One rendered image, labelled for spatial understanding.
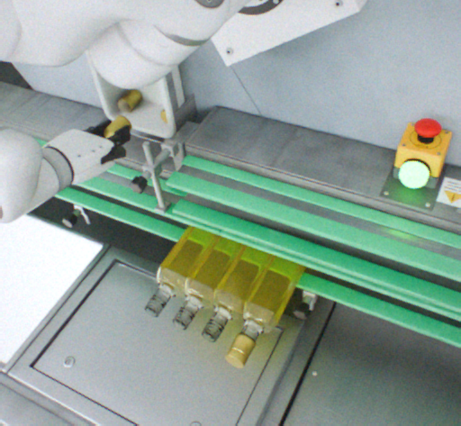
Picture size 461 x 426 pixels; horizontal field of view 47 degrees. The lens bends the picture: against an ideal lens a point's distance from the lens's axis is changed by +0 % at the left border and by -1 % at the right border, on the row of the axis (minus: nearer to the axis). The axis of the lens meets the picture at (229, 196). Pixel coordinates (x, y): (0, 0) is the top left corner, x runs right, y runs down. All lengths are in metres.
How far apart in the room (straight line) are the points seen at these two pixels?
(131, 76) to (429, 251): 0.51
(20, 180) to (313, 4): 0.48
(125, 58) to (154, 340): 0.64
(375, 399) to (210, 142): 0.55
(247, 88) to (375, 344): 0.55
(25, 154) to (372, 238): 0.52
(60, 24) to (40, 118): 0.86
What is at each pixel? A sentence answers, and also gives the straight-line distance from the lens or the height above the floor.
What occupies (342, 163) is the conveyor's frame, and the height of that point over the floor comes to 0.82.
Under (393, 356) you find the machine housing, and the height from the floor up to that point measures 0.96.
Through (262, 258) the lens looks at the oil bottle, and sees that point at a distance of 0.96.
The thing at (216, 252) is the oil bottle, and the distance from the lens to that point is 0.97.
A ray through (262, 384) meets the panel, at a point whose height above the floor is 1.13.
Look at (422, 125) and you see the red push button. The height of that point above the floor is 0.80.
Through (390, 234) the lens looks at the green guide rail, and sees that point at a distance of 0.86.
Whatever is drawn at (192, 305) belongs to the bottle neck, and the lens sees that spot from 0.94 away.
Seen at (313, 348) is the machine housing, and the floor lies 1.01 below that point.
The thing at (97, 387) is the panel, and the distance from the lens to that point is 1.06.
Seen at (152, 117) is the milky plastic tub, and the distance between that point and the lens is 1.12.
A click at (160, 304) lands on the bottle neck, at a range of 0.95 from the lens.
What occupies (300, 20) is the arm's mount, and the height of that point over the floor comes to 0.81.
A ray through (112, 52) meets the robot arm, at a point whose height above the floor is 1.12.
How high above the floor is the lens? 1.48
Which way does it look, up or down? 35 degrees down
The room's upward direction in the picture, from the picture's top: 145 degrees counter-clockwise
